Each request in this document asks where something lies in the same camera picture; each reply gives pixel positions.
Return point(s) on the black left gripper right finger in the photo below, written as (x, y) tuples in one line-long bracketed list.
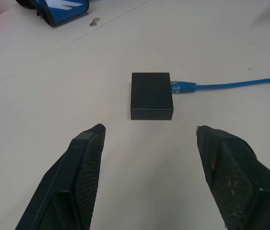
[(235, 182)]

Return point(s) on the blue white toy car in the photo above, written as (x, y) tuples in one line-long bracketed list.
[(58, 9)]

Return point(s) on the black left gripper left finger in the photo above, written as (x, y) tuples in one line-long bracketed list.
[(77, 182)]

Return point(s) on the small black box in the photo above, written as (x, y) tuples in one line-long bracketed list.
[(150, 95)]

